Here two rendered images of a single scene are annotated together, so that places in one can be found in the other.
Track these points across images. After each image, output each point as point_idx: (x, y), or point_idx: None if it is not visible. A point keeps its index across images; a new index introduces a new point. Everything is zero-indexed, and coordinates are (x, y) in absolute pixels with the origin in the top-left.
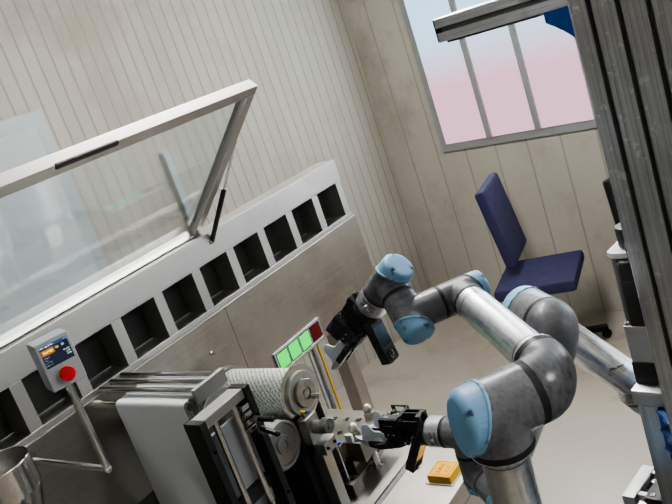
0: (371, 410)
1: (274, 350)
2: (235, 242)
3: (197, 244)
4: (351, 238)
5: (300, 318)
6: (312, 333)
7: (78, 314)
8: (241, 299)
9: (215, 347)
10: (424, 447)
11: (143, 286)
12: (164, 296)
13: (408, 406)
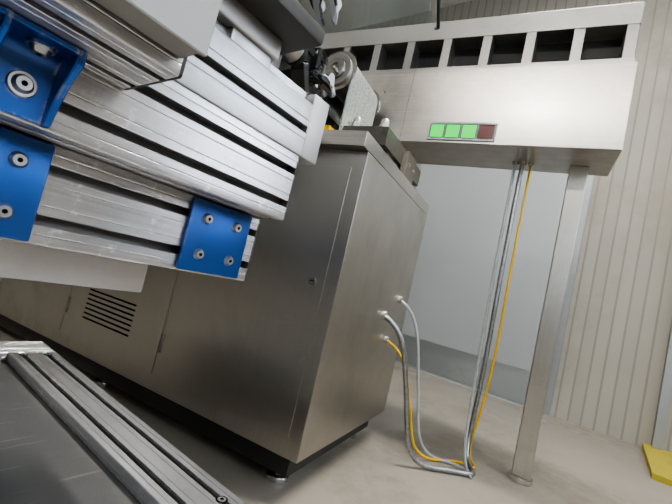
0: (383, 122)
1: (434, 121)
2: (456, 35)
3: (424, 26)
4: (609, 81)
5: (478, 114)
6: (480, 130)
7: (333, 35)
8: (432, 73)
9: (390, 91)
10: (301, 79)
11: (373, 36)
12: (397, 61)
13: (319, 48)
